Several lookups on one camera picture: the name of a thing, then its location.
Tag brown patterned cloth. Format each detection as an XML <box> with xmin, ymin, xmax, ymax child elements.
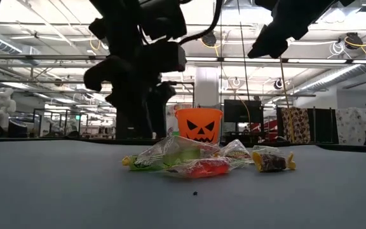
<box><xmin>280</xmin><ymin>106</ymin><xmax>311</xmax><ymax>144</ymax></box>

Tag thin black hanging cable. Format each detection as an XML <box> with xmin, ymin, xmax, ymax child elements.
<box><xmin>219</xmin><ymin>0</ymin><xmax>224</xmax><ymax>142</ymax></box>

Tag white column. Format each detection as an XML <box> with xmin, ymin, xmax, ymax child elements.
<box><xmin>194</xmin><ymin>66</ymin><xmax>220</xmax><ymax>109</ymax></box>

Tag black computer monitor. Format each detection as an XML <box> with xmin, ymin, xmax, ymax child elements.
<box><xmin>223</xmin><ymin>99</ymin><xmax>264</xmax><ymax>124</ymax></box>

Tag floral patterned cloth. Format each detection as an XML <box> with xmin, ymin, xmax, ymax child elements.
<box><xmin>166</xmin><ymin>104</ymin><xmax>194</xmax><ymax>137</ymax></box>

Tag white patterned cloth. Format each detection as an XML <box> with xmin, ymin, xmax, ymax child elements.
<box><xmin>334</xmin><ymin>108</ymin><xmax>366</xmax><ymax>146</ymax></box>

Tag brown candy yellow ends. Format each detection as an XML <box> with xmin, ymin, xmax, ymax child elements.
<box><xmin>251</xmin><ymin>150</ymin><xmax>297</xmax><ymax>174</ymax></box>

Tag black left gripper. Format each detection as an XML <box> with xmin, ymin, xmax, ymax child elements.
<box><xmin>83</xmin><ymin>40</ymin><xmax>187</xmax><ymax>140</ymax></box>

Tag green gummy clear wrapper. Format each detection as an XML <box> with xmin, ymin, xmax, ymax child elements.
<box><xmin>134</xmin><ymin>135</ymin><xmax>221</xmax><ymax>166</ymax></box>

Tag yellow cable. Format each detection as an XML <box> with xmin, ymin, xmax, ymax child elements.
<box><xmin>279</xmin><ymin>57</ymin><xmax>295</xmax><ymax>144</ymax></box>

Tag red slanted structure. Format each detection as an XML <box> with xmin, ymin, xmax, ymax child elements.
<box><xmin>249</xmin><ymin>118</ymin><xmax>280</xmax><ymax>136</ymax></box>

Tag red gummy clear wrapper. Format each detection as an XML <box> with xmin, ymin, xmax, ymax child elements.
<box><xmin>165</xmin><ymin>156</ymin><xmax>235</xmax><ymax>179</ymax></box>

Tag ceiling light rail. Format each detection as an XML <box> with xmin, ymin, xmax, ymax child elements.
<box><xmin>0</xmin><ymin>53</ymin><xmax>366</xmax><ymax>65</ymax></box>

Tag clear wrapper red-green print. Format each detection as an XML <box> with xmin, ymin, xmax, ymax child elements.
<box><xmin>218</xmin><ymin>138</ymin><xmax>254</xmax><ymax>169</ymax></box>

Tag black office chair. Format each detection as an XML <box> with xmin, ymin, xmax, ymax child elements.
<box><xmin>7</xmin><ymin>118</ymin><xmax>29</xmax><ymax>139</ymax></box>

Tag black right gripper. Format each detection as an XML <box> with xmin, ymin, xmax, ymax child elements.
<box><xmin>248</xmin><ymin>0</ymin><xmax>356</xmax><ymax>60</ymax></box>

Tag blue-grey table mat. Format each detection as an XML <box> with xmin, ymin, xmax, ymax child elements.
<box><xmin>0</xmin><ymin>139</ymin><xmax>366</xmax><ymax>229</ymax></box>

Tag orange pumpkin face bucket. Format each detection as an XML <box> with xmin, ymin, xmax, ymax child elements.
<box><xmin>174</xmin><ymin>108</ymin><xmax>224</xmax><ymax>144</ymax></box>

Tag green taffy yellow ends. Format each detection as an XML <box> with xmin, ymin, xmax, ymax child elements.
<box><xmin>121</xmin><ymin>155</ymin><xmax>171</xmax><ymax>172</ymax></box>

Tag black divider panel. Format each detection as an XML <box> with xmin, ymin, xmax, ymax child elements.
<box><xmin>309</xmin><ymin>107</ymin><xmax>337</xmax><ymax>144</ymax></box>

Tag clear crinkled candy wrapper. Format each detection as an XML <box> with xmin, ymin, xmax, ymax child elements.
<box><xmin>252</xmin><ymin>144</ymin><xmax>281</xmax><ymax>154</ymax></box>

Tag silver ventilation duct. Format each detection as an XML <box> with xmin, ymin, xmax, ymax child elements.
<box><xmin>292</xmin><ymin>44</ymin><xmax>366</xmax><ymax>94</ymax></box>
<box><xmin>0</xmin><ymin>30</ymin><xmax>41</xmax><ymax>66</ymax></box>

